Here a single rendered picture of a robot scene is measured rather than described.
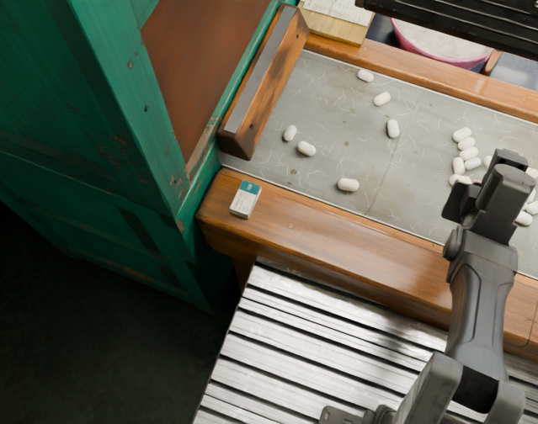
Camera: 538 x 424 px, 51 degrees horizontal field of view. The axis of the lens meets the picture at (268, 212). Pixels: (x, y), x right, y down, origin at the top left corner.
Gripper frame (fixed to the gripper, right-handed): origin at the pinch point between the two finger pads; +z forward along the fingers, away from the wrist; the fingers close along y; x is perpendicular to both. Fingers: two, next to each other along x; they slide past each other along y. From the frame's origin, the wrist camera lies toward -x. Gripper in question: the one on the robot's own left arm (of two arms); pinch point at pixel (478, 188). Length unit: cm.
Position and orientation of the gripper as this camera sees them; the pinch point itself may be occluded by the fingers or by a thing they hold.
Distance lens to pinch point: 100.0
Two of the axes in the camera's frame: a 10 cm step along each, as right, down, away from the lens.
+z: 3.0, -4.1, 8.6
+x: -2.3, 8.4, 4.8
